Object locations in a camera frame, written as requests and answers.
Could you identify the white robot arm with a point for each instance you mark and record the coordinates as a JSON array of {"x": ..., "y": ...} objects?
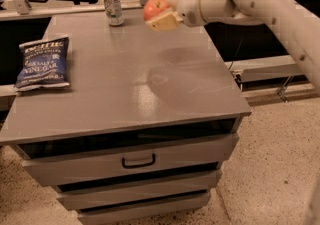
[{"x": 295, "y": 27}]

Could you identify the grey drawer cabinet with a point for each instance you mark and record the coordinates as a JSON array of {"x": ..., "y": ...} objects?
[{"x": 128, "y": 86}]

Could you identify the black drawer handle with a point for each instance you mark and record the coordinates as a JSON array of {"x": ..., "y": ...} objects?
[{"x": 140, "y": 162}]

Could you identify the bottom grey drawer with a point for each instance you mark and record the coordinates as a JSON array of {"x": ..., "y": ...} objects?
[{"x": 123, "y": 213}]

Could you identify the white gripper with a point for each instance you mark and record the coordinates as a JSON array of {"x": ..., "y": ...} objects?
[{"x": 189, "y": 6}]

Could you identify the blue chip bag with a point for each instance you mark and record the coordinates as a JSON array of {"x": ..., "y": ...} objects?
[{"x": 44, "y": 64}]

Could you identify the grey drawer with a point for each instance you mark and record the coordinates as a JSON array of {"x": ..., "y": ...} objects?
[
  {"x": 139, "y": 190},
  {"x": 96, "y": 165},
  {"x": 123, "y": 213}
]

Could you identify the middle grey drawer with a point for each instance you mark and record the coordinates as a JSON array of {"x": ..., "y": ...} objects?
[{"x": 139, "y": 190}]

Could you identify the metal frame rail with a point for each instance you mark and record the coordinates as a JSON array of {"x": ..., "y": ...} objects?
[{"x": 16, "y": 9}]

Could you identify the white green 7up can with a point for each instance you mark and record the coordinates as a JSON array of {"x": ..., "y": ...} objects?
[{"x": 113, "y": 12}]

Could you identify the top grey drawer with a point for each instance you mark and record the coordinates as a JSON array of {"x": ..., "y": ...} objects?
[{"x": 96, "y": 165}]

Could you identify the red apple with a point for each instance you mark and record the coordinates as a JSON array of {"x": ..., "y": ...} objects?
[{"x": 154, "y": 7}]

